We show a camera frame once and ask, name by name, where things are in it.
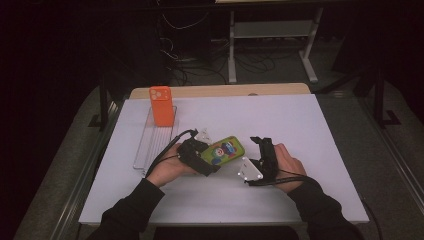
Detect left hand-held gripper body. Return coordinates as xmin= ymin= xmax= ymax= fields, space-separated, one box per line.
xmin=177 ymin=128 xmax=214 ymax=163

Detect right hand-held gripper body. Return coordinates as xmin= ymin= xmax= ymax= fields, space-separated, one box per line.
xmin=238 ymin=143 xmax=279 ymax=184

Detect green snack packet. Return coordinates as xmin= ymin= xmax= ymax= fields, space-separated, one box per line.
xmin=199 ymin=135 xmax=246 ymax=167

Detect clear plastic rack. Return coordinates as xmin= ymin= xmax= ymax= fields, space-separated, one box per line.
xmin=133 ymin=105 xmax=180 ymax=176

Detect orange box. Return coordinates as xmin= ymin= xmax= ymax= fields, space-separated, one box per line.
xmin=148 ymin=85 xmax=175 ymax=128

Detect person's right hand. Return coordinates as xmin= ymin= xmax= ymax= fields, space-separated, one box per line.
xmin=273 ymin=142 xmax=308 ymax=195

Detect person's left hand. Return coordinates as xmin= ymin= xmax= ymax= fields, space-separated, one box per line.
xmin=145 ymin=143 xmax=199 ymax=188

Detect light wooden table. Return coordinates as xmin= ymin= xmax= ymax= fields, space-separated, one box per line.
xmin=129 ymin=82 xmax=312 ymax=100

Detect black metal stand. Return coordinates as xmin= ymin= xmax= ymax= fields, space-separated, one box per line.
xmin=372 ymin=64 xmax=403 ymax=129
xmin=88 ymin=74 xmax=112 ymax=132

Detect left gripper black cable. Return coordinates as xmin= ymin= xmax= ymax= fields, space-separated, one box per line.
xmin=145 ymin=128 xmax=200 ymax=178

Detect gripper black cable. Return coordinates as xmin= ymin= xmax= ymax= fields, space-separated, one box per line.
xmin=246 ymin=169 xmax=319 ymax=187
xmin=145 ymin=128 xmax=200 ymax=178

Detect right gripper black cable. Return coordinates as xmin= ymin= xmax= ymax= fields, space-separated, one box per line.
xmin=246 ymin=169 xmax=319 ymax=187

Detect tangle of black floor cables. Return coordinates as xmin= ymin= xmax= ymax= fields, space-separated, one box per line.
xmin=159 ymin=36 xmax=289 ymax=87

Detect grey metal rail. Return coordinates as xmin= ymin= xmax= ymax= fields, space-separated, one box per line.
xmin=358 ymin=98 xmax=424 ymax=209
xmin=49 ymin=99 xmax=122 ymax=240

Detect white metal table frame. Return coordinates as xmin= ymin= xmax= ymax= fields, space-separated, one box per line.
xmin=228 ymin=7 xmax=325 ymax=84

